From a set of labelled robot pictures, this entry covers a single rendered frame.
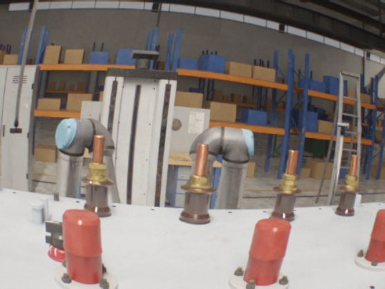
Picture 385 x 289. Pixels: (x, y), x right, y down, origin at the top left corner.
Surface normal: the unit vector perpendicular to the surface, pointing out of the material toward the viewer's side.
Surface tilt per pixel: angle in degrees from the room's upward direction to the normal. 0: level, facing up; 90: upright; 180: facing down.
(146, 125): 90
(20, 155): 90
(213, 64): 90
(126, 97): 90
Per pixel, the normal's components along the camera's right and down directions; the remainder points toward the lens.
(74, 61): 0.22, 0.14
